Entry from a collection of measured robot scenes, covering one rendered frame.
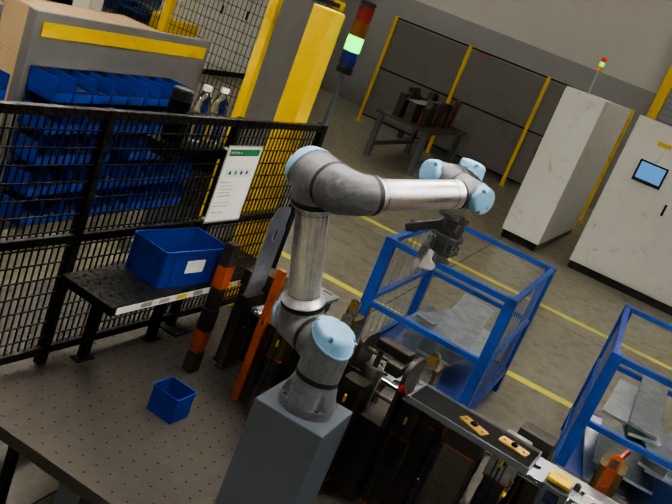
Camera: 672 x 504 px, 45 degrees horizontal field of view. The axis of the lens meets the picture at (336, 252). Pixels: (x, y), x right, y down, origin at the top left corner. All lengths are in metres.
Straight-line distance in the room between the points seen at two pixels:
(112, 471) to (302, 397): 0.61
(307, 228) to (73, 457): 0.92
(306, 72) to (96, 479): 1.75
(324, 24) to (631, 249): 7.54
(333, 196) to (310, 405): 0.54
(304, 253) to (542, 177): 8.47
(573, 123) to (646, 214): 1.38
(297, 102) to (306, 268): 1.37
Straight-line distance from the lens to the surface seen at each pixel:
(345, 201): 1.84
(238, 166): 3.02
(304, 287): 2.05
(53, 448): 2.40
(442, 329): 4.81
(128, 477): 2.36
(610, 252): 10.37
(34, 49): 4.22
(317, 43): 3.27
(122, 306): 2.48
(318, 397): 2.05
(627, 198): 10.28
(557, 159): 10.32
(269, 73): 5.49
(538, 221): 10.40
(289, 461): 2.09
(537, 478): 2.57
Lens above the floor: 2.09
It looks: 17 degrees down
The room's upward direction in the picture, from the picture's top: 22 degrees clockwise
